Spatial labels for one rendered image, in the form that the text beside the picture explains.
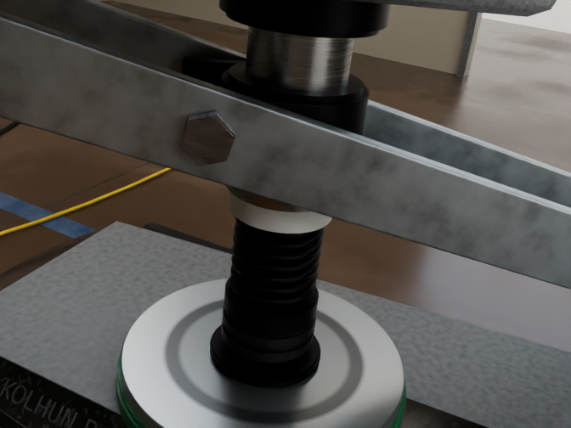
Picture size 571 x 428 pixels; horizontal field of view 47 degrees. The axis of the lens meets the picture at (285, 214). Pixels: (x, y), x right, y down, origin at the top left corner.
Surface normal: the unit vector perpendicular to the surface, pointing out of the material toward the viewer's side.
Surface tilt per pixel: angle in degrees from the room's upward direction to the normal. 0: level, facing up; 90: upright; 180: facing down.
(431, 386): 0
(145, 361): 0
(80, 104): 90
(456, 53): 90
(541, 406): 0
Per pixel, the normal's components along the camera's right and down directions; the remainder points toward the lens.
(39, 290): 0.11, -0.89
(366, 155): 0.14, 0.44
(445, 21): -0.47, 0.34
